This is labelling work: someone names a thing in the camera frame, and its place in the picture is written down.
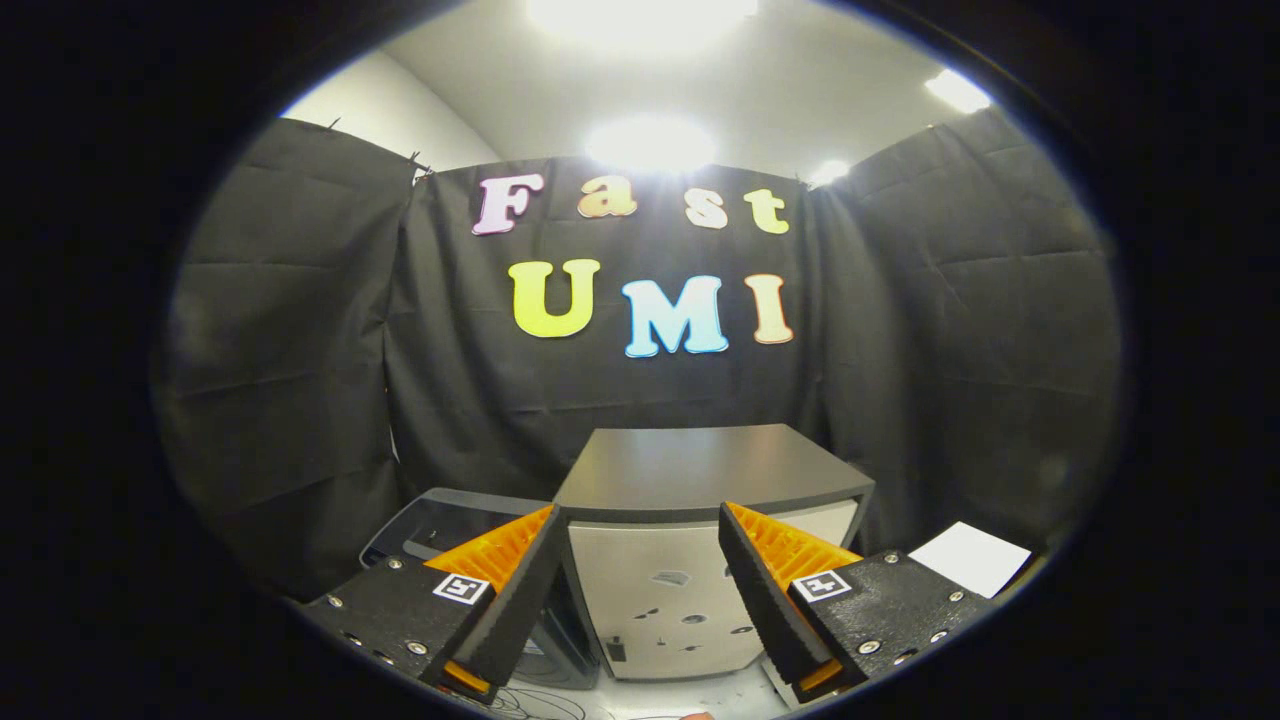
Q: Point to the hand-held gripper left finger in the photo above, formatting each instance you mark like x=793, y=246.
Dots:
x=520, y=595

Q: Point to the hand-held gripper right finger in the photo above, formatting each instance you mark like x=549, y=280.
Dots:
x=755, y=595

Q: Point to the grey washing machine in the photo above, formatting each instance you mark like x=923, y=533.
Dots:
x=560, y=640

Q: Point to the beige cabinet with dark top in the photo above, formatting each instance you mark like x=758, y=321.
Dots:
x=700, y=465

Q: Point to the white paper sheet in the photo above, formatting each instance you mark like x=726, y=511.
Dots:
x=970, y=555

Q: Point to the black backdrop cloth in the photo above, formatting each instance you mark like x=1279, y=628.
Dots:
x=300, y=350

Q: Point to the small ceiling light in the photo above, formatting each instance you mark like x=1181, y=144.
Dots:
x=830, y=172

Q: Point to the round ceiling light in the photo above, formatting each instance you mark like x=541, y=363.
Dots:
x=650, y=145

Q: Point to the rectangular ceiling light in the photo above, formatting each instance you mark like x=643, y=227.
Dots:
x=958, y=90

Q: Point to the large ceiling light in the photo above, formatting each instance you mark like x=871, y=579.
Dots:
x=640, y=18

